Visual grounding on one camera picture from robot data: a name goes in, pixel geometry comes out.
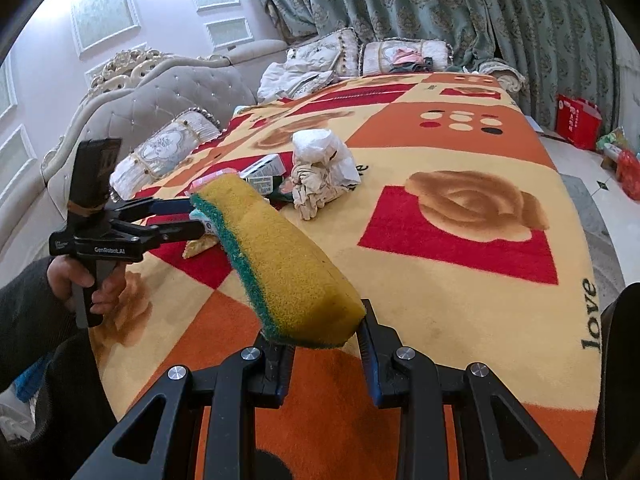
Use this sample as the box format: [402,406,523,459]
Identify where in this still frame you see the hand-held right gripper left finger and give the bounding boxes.
[70,332,297,480]

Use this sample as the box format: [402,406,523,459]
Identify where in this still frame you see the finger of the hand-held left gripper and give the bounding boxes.
[107,197,196,222]
[135,220,209,252]

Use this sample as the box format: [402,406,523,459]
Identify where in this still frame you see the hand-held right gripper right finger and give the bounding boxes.
[357,299,586,480]

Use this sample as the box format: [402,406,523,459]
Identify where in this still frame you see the green white small box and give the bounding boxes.
[189,209,221,238]

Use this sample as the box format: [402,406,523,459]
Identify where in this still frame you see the yellow green sponge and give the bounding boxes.
[190,174,367,351]

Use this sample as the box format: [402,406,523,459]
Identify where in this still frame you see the white paper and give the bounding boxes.
[291,129,362,188]

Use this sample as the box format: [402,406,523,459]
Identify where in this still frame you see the black round bin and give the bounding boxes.
[597,280,640,480]

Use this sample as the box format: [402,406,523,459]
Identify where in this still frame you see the person's left forearm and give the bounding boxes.
[0,257,68,386]

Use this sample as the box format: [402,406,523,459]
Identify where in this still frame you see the person's left hand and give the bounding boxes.
[47,255,128,317]

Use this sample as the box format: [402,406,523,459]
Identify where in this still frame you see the yellow snack wrapper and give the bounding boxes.
[181,235,223,261]

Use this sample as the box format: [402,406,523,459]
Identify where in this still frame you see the pink wrapper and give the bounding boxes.
[187,170,236,196]

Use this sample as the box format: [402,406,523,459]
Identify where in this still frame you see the embroidered bolster pillow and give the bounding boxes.
[109,107,223,201]

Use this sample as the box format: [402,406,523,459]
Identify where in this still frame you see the dark green box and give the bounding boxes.
[245,175,283,197]

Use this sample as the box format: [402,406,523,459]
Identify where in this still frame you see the grey white box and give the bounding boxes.
[239,154,292,181]

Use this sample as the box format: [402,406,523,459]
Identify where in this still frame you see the grey tufted sofa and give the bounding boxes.
[0,40,527,291]

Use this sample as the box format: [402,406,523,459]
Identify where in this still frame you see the person's dark clothing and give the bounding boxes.
[0,330,123,480]

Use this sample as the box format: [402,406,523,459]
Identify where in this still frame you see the white crumpled quilt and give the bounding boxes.
[256,60,336,103]

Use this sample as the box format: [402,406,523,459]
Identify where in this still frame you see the orange red printed blanket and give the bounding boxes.
[95,72,601,480]

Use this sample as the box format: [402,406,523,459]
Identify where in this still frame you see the embroidered square pillow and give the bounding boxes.
[286,29,362,81]
[361,39,453,77]

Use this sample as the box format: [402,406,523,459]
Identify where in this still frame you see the grey patterned rug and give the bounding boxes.
[560,174,626,306]

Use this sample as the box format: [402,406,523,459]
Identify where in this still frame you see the grey flat sheet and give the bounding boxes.
[522,112,558,141]

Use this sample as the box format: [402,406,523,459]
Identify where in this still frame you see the pile of clothes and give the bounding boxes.
[390,47,435,73]

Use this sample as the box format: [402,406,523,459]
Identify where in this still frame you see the red gift bag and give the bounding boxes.
[555,94,603,150]

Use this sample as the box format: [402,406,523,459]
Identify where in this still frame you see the red plastic bag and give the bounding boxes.
[616,149,640,188]

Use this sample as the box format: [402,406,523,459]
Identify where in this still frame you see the green printed bag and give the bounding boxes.
[595,127,631,153]

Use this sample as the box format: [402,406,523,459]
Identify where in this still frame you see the green patterned curtains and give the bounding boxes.
[245,0,626,131]

